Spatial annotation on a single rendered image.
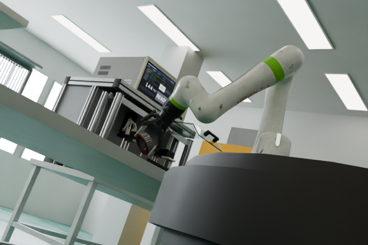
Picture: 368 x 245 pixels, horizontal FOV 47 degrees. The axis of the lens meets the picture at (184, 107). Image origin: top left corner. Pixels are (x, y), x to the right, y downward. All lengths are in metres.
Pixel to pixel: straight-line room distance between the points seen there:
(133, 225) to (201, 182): 6.00
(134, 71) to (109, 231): 4.24
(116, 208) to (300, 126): 3.60
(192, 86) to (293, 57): 0.44
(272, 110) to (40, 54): 7.67
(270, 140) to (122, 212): 4.65
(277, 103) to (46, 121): 1.01
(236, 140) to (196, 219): 6.14
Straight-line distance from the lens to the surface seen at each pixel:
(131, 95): 2.10
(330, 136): 7.63
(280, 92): 1.94
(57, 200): 9.88
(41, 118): 1.37
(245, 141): 6.28
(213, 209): 0.21
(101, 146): 1.53
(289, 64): 1.82
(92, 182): 3.39
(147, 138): 1.91
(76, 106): 2.22
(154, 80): 2.26
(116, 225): 6.18
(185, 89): 1.74
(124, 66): 2.32
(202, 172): 0.23
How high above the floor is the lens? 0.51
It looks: 17 degrees up
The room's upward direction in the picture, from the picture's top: 19 degrees clockwise
